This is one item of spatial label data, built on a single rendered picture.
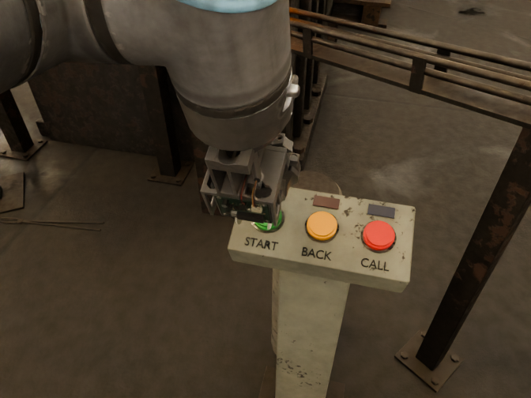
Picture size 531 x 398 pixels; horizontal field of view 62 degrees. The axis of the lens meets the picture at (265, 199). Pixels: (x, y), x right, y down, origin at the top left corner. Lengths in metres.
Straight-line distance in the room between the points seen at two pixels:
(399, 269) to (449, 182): 1.15
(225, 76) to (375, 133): 1.62
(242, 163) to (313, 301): 0.36
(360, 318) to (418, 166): 0.72
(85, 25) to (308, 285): 0.47
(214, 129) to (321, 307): 0.41
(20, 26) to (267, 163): 0.24
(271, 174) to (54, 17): 0.23
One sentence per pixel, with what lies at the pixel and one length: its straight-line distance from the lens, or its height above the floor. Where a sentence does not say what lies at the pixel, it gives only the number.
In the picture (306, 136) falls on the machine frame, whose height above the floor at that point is 0.07.
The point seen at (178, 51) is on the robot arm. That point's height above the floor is 0.92.
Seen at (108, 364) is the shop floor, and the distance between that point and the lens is 1.22.
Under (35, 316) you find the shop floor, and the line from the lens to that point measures 1.37.
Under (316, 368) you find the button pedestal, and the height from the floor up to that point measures 0.28.
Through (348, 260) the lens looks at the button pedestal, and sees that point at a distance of 0.59.
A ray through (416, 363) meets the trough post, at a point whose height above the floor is 0.01.
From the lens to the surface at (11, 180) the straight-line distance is 1.82.
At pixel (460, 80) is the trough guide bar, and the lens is 0.74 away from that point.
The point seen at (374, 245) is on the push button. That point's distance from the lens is 0.59.
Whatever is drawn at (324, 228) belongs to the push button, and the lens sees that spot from 0.59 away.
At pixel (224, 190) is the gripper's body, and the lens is 0.41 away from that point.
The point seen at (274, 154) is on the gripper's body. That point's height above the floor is 0.78.
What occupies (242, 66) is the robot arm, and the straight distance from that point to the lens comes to 0.28.
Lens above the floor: 1.03
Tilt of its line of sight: 43 degrees down
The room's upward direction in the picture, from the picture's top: straight up
